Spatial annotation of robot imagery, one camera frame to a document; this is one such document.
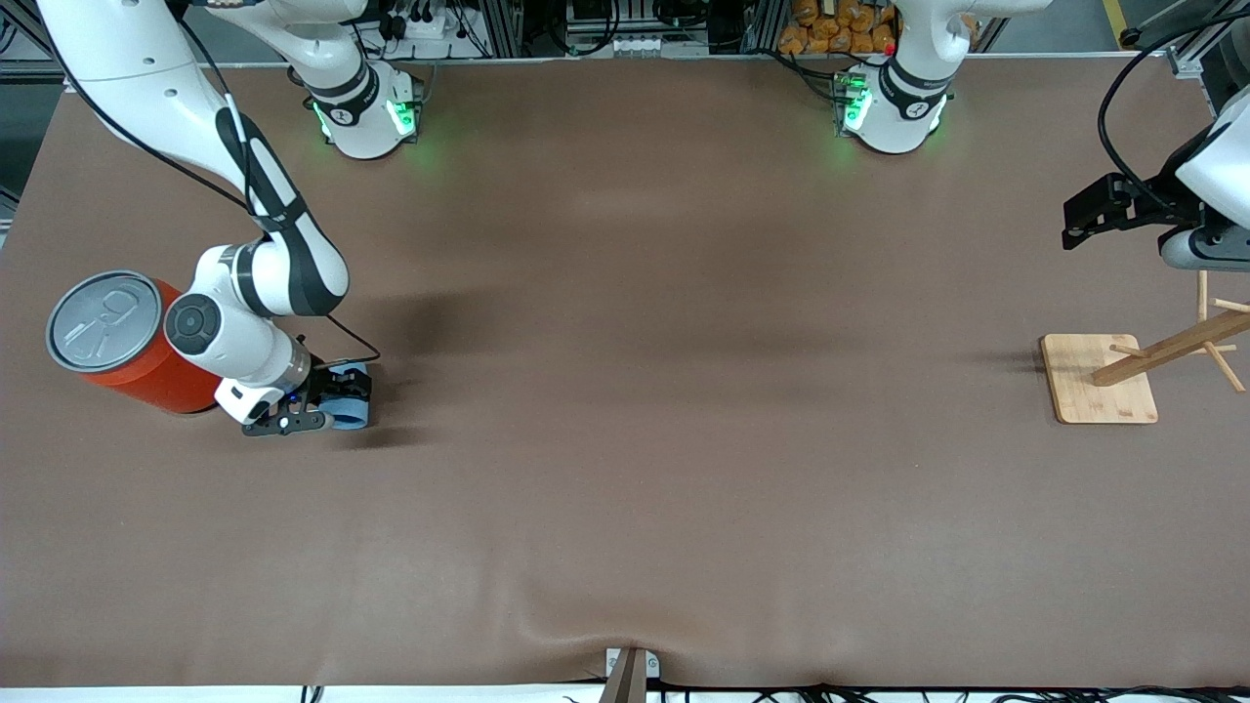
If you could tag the light blue plastic cup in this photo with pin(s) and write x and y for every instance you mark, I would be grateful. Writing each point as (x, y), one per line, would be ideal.
(350, 415)

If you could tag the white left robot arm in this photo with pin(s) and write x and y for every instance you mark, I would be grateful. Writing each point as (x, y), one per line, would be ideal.
(898, 107)

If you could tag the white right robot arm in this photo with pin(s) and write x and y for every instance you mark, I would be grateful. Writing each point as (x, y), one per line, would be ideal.
(146, 88)

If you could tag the wooden mug tree rack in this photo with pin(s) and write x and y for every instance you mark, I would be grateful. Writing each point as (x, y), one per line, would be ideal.
(1099, 391)

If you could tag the orange can with grey lid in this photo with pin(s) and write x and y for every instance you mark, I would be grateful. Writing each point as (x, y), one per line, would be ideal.
(98, 322)

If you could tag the brown table mat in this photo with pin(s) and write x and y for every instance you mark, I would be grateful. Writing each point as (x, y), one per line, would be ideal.
(625, 439)

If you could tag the orange packets pile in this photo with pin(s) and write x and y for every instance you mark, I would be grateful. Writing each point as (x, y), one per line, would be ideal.
(830, 29)

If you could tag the power strip with black plugs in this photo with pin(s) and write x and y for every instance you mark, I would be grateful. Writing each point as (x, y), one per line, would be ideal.
(420, 27)

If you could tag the brown wooden strip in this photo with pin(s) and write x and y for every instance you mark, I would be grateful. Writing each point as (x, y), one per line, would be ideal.
(625, 683)

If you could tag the white power strip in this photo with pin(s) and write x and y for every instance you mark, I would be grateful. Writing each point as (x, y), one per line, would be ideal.
(645, 45)

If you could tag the aluminium frame profile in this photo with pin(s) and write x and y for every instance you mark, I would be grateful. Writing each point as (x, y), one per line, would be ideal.
(1187, 61)

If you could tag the silver metal bracket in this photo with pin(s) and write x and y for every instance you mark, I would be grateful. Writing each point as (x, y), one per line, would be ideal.
(652, 667)

